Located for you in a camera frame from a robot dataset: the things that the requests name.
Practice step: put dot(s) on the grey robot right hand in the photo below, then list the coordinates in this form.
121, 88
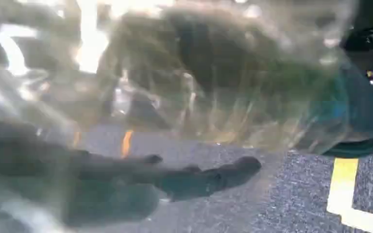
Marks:
109, 180

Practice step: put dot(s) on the orange floor tape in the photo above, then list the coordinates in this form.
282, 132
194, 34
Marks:
127, 144

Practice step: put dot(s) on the translucent plastic bag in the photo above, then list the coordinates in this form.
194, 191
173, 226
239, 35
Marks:
205, 64

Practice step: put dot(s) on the yellow floor tape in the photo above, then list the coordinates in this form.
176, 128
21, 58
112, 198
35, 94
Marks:
342, 180

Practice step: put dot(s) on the green plastic crate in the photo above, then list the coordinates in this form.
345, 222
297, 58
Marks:
360, 112

